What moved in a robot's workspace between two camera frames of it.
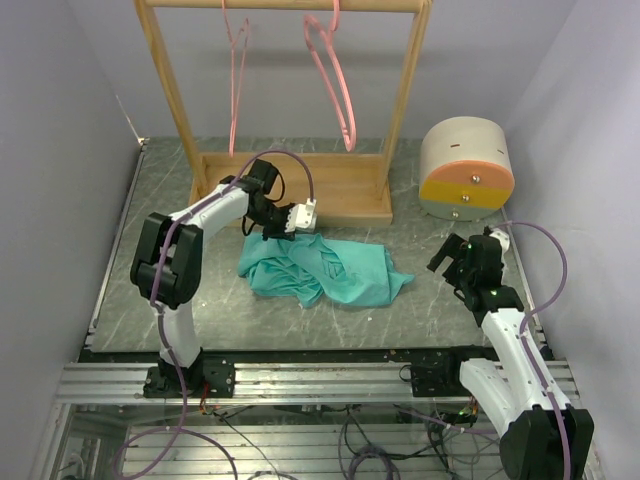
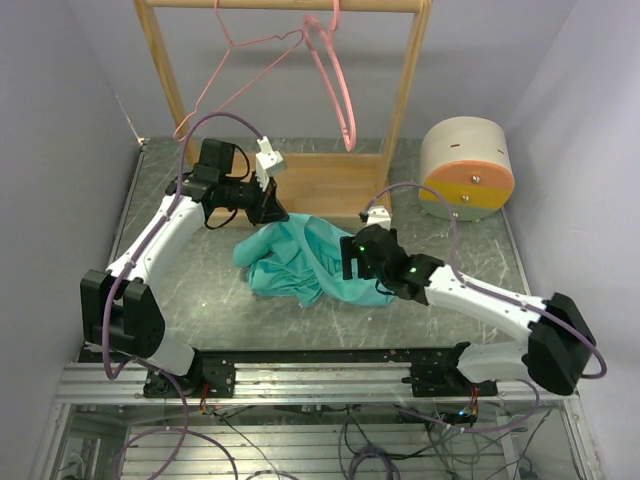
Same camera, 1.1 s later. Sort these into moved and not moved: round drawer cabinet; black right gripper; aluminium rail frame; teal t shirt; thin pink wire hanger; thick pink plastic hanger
Moved: thin pink wire hanger; teal t shirt; black right gripper
Not moved: round drawer cabinet; thick pink plastic hanger; aluminium rail frame
